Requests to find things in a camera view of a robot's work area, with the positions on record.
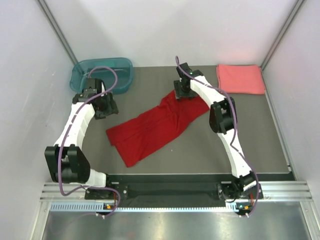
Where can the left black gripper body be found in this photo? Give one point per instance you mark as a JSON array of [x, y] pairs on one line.
[[102, 111]]

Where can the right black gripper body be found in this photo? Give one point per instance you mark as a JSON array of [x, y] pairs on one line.
[[178, 86]]

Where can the red t-shirt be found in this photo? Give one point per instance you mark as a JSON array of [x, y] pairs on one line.
[[145, 134]]

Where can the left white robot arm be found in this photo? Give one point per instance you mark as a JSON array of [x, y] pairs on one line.
[[66, 161]]

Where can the teal plastic bin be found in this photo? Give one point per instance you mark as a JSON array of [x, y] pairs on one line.
[[122, 66]]

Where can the folded pink t-shirt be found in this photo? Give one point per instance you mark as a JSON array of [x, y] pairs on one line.
[[240, 79]]

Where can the black mounting plate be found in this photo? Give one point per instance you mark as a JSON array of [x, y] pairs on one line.
[[175, 190]]

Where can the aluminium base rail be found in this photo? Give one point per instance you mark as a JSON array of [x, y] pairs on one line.
[[106, 200]]

